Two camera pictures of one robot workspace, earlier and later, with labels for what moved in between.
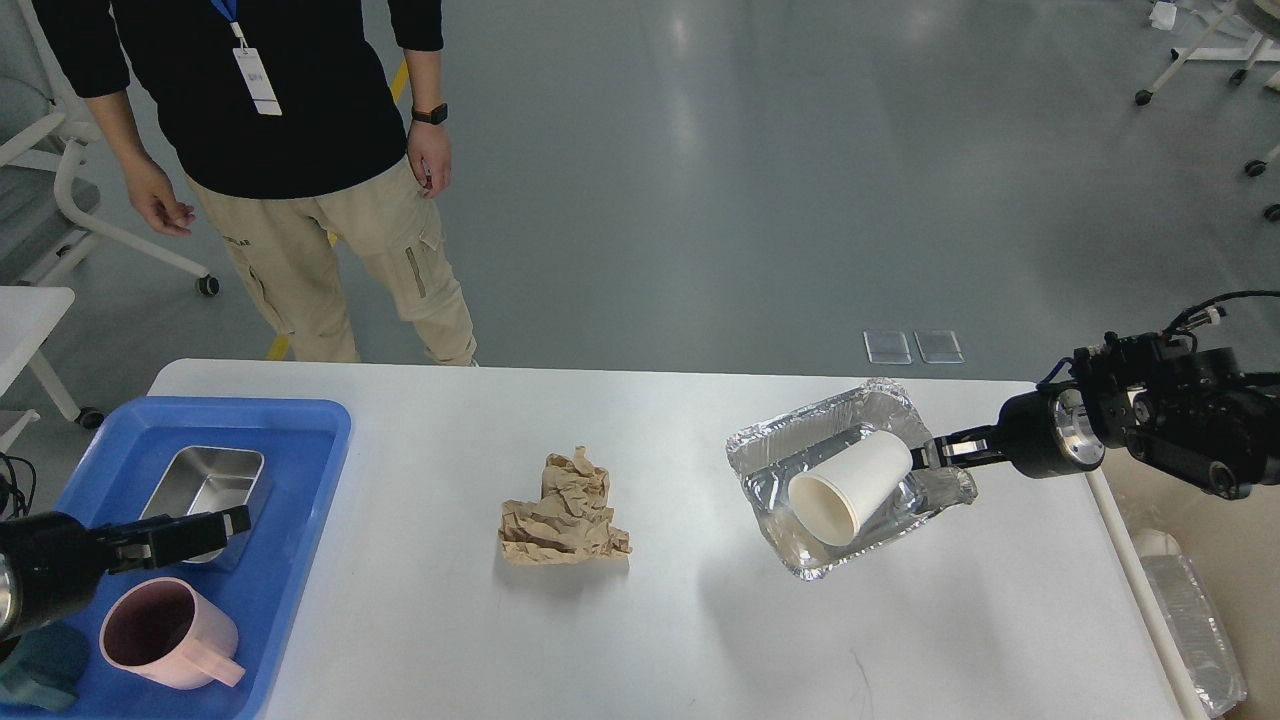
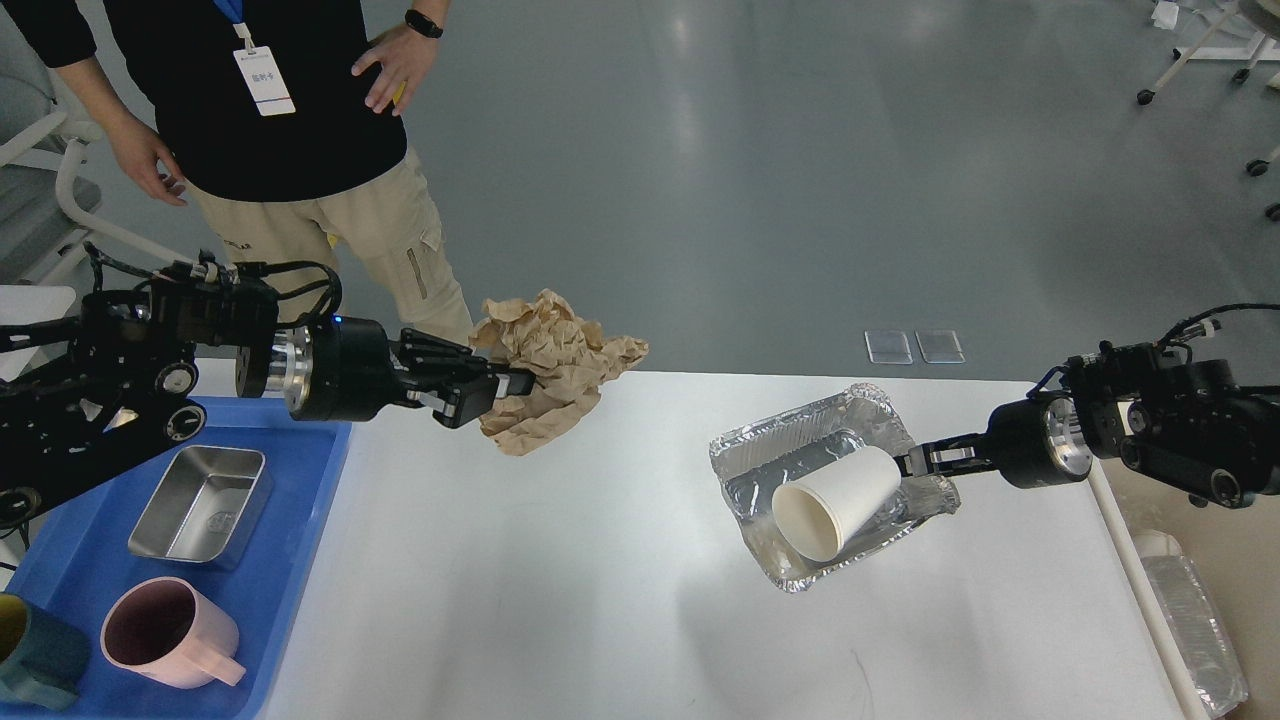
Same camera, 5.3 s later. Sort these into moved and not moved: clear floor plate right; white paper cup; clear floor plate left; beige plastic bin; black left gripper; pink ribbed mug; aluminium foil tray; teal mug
Moved: white paper cup; black left gripper; aluminium foil tray
Not moved: beige plastic bin; clear floor plate right; clear floor plate left; teal mug; pink ribbed mug
